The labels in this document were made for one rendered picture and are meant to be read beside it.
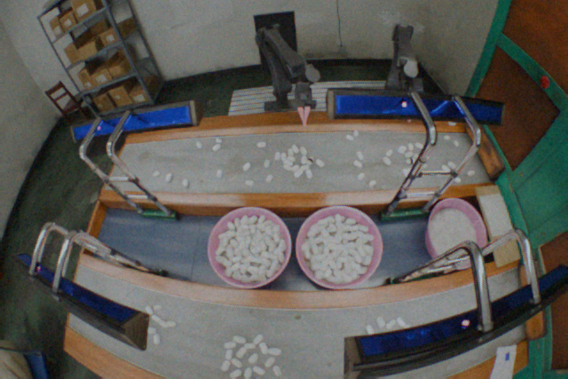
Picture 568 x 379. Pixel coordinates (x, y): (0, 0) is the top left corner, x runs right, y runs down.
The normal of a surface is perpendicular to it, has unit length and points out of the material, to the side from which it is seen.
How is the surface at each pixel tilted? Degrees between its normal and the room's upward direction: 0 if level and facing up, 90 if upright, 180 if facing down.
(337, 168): 0
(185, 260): 0
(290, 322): 0
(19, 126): 90
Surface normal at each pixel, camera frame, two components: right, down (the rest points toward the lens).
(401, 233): -0.09, -0.59
